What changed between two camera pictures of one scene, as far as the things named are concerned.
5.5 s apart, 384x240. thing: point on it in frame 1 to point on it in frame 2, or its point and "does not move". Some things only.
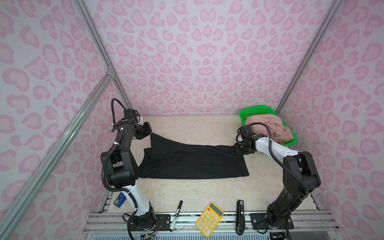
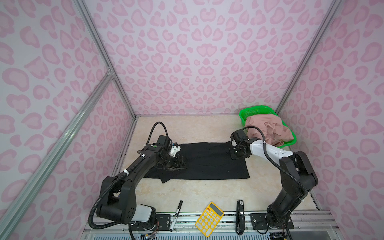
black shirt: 165,159 does not move
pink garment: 280,133 does not move
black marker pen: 175,218 does not move
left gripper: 147,131 to 177,164
